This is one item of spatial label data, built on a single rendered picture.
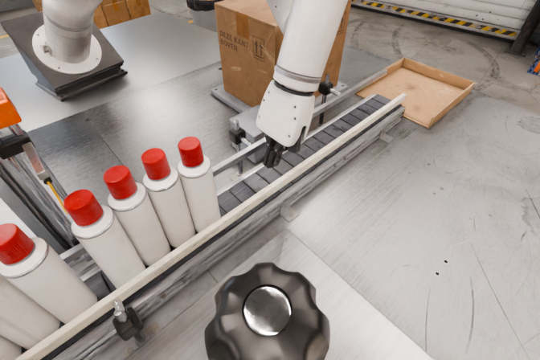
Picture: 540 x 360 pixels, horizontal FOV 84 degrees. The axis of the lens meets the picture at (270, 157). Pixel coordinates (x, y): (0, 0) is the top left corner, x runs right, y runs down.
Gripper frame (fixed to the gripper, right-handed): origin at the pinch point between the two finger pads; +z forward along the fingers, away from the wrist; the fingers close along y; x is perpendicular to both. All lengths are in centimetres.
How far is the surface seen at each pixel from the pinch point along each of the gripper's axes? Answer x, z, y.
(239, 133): -2.9, -1.7, -8.3
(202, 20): 121, 8, -211
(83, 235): -35.6, 2.4, 2.4
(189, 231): -19.4, 9.9, 1.9
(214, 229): -15.8, 9.1, 4.3
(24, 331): -42.8, 16.1, 2.1
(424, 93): 67, -13, 3
